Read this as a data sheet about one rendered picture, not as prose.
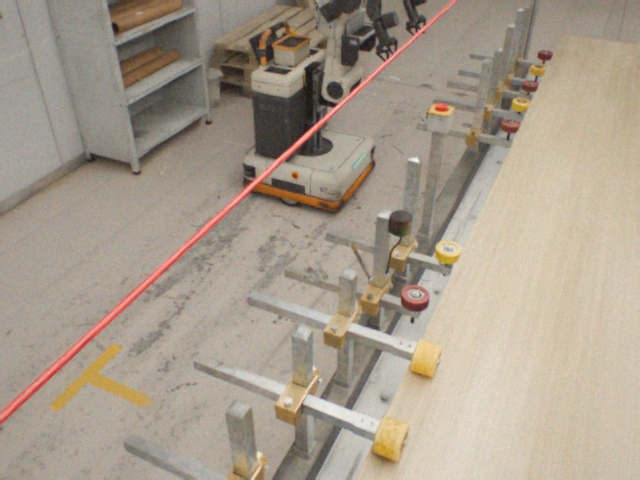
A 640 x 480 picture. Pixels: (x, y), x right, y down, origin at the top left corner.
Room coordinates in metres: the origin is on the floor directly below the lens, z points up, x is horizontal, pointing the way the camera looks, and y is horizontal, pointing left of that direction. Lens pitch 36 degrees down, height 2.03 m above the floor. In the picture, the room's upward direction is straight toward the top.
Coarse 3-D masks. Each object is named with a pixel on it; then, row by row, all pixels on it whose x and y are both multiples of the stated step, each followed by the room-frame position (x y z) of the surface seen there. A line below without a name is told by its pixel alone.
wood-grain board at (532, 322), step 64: (576, 64) 3.11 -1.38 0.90; (576, 128) 2.33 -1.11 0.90; (512, 192) 1.81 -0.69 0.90; (576, 192) 1.81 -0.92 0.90; (512, 256) 1.44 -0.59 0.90; (576, 256) 1.44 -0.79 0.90; (448, 320) 1.16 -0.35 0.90; (512, 320) 1.16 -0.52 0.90; (576, 320) 1.16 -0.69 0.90; (448, 384) 0.94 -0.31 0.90; (512, 384) 0.94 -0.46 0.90; (576, 384) 0.94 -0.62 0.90; (448, 448) 0.77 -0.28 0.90; (512, 448) 0.77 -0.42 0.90; (576, 448) 0.77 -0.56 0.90
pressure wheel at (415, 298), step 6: (408, 288) 1.28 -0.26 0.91; (414, 288) 1.29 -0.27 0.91; (420, 288) 1.28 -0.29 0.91; (402, 294) 1.26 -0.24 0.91; (408, 294) 1.26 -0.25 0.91; (414, 294) 1.26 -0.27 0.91; (420, 294) 1.26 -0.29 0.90; (426, 294) 1.26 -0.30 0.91; (402, 300) 1.25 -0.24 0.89; (408, 300) 1.23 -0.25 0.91; (414, 300) 1.23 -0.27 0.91; (420, 300) 1.23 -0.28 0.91; (426, 300) 1.23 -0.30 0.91; (408, 306) 1.23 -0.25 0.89; (414, 306) 1.22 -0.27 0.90; (420, 306) 1.22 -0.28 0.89; (426, 306) 1.23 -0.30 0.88; (414, 318) 1.26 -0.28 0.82
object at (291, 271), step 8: (288, 272) 1.42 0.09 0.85; (296, 272) 1.41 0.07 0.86; (304, 272) 1.41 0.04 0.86; (304, 280) 1.40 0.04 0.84; (328, 280) 1.37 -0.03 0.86; (336, 280) 1.37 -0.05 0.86; (328, 288) 1.36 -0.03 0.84; (336, 288) 1.35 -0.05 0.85; (360, 288) 1.34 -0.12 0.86; (360, 296) 1.32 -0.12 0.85; (384, 296) 1.30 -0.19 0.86; (392, 296) 1.30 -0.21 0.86; (384, 304) 1.28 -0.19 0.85; (392, 304) 1.27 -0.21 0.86; (400, 304) 1.27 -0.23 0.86; (400, 312) 1.26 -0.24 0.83; (408, 312) 1.25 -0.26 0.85; (416, 312) 1.24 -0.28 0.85
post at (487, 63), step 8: (488, 64) 2.46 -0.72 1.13; (488, 72) 2.46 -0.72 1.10; (480, 80) 2.47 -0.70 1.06; (488, 80) 2.46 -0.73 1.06; (480, 88) 2.47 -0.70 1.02; (480, 96) 2.46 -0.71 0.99; (480, 104) 2.46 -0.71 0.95; (480, 112) 2.46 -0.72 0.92; (480, 120) 2.46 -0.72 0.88; (472, 128) 2.47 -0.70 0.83
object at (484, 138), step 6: (420, 126) 2.54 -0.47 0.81; (426, 126) 2.52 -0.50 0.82; (450, 132) 2.47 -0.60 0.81; (456, 132) 2.46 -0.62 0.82; (462, 132) 2.45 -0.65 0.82; (462, 138) 2.45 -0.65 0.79; (480, 138) 2.42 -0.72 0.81; (486, 138) 2.40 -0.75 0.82; (492, 138) 2.39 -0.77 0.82; (498, 138) 2.39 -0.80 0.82; (504, 138) 2.39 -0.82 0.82; (498, 144) 2.38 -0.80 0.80; (504, 144) 2.37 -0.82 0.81; (510, 144) 2.36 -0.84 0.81
